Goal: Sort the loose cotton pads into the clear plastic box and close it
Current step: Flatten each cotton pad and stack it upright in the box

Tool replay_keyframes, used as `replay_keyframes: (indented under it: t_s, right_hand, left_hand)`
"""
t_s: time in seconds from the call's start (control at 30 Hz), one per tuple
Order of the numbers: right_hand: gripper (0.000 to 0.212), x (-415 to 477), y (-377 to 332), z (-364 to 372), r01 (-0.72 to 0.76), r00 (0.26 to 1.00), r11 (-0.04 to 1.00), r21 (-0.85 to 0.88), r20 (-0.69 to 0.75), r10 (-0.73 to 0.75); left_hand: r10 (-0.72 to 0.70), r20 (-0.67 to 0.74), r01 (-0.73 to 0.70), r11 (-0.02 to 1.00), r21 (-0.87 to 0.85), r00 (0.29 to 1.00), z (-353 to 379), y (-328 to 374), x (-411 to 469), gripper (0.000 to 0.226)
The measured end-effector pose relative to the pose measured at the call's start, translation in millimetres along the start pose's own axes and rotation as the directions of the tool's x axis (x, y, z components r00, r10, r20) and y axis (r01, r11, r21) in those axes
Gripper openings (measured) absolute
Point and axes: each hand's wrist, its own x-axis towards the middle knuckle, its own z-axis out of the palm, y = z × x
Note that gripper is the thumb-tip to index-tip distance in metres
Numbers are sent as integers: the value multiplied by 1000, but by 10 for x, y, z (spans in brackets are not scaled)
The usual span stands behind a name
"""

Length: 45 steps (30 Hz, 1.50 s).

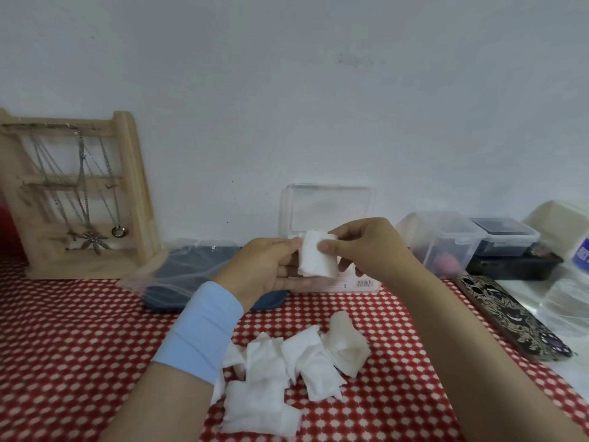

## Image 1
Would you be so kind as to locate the beige plastic tub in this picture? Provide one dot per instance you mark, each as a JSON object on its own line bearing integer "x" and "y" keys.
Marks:
{"x": 557, "y": 220}

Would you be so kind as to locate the wooden jewelry stand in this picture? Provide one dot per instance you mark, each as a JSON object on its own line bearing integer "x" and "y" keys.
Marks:
{"x": 135, "y": 188}

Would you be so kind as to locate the clear plastic water bottle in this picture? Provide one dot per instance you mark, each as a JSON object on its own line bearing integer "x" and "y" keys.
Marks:
{"x": 566, "y": 308}

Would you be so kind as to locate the clear lidded plastic container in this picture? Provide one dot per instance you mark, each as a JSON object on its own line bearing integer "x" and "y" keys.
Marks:
{"x": 446, "y": 230}

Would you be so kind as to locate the red checkered tablecloth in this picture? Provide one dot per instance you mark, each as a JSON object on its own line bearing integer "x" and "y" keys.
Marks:
{"x": 69, "y": 354}

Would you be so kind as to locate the person's left hand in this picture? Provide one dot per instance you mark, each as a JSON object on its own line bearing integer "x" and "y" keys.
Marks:
{"x": 257, "y": 271}

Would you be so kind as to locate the person's left forearm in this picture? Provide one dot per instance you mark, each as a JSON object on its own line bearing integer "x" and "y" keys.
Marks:
{"x": 156, "y": 409}

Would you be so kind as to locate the black tray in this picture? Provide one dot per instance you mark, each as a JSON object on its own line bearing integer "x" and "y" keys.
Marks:
{"x": 515, "y": 267}

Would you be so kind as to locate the pile of white cotton pads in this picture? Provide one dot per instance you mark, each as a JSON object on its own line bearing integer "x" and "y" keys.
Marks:
{"x": 317, "y": 368}

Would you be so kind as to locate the phone with patterned case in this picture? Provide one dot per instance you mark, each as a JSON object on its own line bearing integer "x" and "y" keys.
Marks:
{"x": 511, "y": 313}

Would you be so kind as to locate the clear container with black contents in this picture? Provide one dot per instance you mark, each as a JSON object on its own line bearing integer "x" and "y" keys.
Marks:
{"x": 506, "y": 237}

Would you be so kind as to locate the white cloth square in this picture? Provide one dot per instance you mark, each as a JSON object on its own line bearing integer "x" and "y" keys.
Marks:
{"x": 313, "y": 262}

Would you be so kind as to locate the red framed mirror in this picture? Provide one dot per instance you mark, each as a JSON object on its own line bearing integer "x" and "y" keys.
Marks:
{"x": 9, "y": 239}

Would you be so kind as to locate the person's right hand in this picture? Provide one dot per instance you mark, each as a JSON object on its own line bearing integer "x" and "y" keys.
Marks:
{"x": 382, "y": 253}

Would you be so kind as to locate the light blue wristband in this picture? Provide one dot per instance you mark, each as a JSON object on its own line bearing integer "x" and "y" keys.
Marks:
{"x": 202, "y": 331}

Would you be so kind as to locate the dark blue pouch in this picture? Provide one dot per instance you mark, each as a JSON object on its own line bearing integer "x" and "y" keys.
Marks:
{"x": 271, "y": 302}

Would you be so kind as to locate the pink makeup sponge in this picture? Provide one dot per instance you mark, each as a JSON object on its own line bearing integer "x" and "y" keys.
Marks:
{"x": 444, "y": 262}

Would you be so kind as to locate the person's right forearm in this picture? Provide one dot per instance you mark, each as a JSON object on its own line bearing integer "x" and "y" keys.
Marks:
{"x": 483, "y": 363}

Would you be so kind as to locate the clear plastic bag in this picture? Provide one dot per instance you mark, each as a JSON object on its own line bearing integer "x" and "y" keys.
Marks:
{"x": 161, "y": 280}

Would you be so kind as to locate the clear cotton pad box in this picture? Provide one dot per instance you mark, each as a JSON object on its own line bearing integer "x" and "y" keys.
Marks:
{"x": 322, "y": 204}

